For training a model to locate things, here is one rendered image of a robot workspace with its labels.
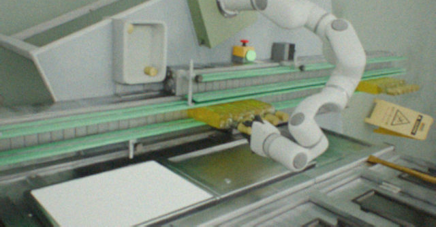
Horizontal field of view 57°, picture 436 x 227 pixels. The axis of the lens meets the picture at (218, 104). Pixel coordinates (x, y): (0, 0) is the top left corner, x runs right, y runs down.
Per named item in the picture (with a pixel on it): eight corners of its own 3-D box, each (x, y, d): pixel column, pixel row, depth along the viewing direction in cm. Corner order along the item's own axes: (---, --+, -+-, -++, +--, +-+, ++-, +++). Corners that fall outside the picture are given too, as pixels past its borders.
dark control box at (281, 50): (270, 57, 204) (283, 60, 198) (272, 41, 202) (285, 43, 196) (281, 56, 209) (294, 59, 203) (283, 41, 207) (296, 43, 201)
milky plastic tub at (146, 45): (112, 80, 147) (124, 85, 141) (112, 18, 142) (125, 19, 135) (152, 76, 159) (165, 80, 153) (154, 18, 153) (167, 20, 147)
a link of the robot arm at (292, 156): (321, 124, 113) (336, 145, 118) (298, 113, 122) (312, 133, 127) (285, 163, 110) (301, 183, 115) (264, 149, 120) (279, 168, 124)
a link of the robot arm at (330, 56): (332, 2, 136) (368, 23, 129) (328, 30, 147) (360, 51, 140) (304, 24, 132) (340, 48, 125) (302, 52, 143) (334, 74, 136)
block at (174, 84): (164, 93, 157) (174, 96, 152) (165, 68, 154) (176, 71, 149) (172, 91, 159) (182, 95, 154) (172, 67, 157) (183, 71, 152)
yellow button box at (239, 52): (231, 60, 186) (242, 63, 181) (232, 43, 184) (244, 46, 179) (242, 59, 190) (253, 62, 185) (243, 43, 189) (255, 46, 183)
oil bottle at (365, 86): (345, 88, 235) (392, 99, 215) (347, 78, 233) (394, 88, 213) (351, 87, 238) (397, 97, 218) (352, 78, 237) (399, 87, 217)
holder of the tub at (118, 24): (112, 94, 149) (122, 99, 144) (112, 18, 142) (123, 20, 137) (152, 89, 160) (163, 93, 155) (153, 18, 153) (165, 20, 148)
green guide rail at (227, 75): (185, 78, 153) (198, 82, 147) (185, 76, 153) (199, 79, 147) (396, 57, 268) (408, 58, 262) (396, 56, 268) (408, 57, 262)
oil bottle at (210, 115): (186, 116, 158) (223, 131, 143) (187, 102, 157) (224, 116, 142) (197, 114, 162) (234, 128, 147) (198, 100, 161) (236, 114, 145)
